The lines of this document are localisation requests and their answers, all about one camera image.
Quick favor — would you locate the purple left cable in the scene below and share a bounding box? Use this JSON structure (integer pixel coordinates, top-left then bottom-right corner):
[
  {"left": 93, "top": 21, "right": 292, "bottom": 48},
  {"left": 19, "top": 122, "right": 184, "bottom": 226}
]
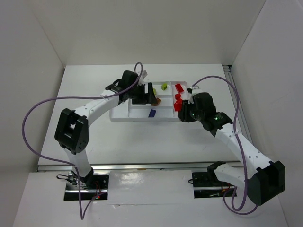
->
[{"left": 21, "top": 62, "right": 143, "bottom": 220}]

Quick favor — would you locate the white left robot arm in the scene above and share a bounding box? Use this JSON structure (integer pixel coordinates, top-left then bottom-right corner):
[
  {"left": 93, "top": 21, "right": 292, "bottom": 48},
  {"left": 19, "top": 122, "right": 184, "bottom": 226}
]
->
[{"left": 54, "top": 70, "right": 157, "bottom": 187}]

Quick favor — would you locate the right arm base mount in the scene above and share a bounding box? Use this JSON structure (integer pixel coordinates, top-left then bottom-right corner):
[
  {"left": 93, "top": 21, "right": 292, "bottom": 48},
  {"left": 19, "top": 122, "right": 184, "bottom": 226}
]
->
[{"left": 188, "top": 161, "right": 234, "bottom": 199}]

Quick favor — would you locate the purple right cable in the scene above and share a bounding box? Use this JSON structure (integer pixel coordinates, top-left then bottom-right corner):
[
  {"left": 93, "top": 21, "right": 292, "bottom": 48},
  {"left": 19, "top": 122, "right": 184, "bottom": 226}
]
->
[{"left": 191, "top": 75, "right": 258, "bottom": 215}]

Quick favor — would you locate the aluminium rail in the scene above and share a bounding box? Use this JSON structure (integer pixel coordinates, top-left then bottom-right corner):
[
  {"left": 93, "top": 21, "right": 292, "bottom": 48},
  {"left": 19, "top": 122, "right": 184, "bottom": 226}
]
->
[
  {"left": 35, "top": 161, "right": 215, "bottom": 172},
  {"left": 222, "top": 65, "right": 261, "bottom": 168}
]

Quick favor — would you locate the small red lego brick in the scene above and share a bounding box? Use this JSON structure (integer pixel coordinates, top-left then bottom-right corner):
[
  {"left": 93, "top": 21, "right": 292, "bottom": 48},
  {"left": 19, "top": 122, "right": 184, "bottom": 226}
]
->
[{"left": 175, "top": 93, "right": 181, "bottom": 100}]

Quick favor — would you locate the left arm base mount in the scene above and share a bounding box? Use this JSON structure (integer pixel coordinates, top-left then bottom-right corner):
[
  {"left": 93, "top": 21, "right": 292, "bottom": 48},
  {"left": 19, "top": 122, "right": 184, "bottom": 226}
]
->
[{"left": 56, "top": 173, "right": 109, "bottom": 201}]

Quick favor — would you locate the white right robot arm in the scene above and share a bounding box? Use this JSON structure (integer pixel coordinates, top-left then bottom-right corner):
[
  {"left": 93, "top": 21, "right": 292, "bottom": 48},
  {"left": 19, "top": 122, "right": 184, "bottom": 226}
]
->
[{"left": 178, "top": 90, "right": 285, "bottom": 206}]

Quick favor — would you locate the aluminium rail front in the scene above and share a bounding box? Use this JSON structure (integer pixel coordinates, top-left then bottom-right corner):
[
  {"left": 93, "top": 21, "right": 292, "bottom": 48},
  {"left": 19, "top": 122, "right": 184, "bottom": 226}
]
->
[{"left": 35, "top": 161, "right": 215, "bottom": 172}]

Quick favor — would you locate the brown lego plate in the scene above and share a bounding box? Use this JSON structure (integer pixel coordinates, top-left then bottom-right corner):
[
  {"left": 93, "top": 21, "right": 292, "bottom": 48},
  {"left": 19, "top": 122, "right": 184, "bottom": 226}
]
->
[{"left": 155, "top": 98, "right": 161, "bottom": 105}]

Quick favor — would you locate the blue lego brick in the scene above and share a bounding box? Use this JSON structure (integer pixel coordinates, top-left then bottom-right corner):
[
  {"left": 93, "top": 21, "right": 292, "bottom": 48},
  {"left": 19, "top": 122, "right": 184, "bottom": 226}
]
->
[{"left": 148, "top": 109, "right": 157, "bottom": 118}]

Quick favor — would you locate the white compartment tray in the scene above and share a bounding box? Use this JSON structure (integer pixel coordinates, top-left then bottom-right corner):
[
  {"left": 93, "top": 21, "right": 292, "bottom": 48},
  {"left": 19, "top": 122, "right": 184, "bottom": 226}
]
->
[{"left": 109, "top": 81, "right": 189, "bottom": 122}]

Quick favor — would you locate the purple cable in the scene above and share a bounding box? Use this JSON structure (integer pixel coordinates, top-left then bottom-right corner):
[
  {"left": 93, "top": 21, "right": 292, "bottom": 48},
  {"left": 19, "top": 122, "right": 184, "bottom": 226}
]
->
[
  {"left": 191, "top": 75, "right": 258, "bottom": 215},
  {"left": 21, "top": 62, "right": 143, "bottom": 220}
]

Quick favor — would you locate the aluminium rail right side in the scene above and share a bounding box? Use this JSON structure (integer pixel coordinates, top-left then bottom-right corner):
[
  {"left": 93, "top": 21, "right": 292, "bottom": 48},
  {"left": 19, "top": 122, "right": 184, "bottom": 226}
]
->
[{"left": 222, "top": 65, "right": 261, "bottom": 168}]

